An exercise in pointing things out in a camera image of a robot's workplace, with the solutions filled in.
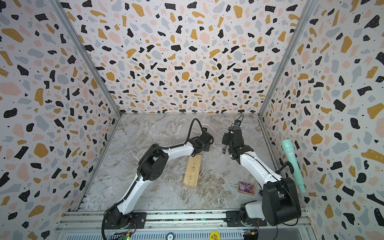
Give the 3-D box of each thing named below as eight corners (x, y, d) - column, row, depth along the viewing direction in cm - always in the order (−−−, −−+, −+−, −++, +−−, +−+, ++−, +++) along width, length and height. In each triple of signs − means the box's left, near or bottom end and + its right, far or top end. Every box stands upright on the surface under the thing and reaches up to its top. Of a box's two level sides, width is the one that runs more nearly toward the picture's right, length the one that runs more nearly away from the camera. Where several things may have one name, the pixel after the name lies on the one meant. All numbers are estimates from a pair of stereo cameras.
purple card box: (237, 192, 86) (238, 190, 84) (238, 181, 89) (239, 180, 87) (253, 195, 85) (254, 193, 83) (253, 184, 88) (254, 183, 87)
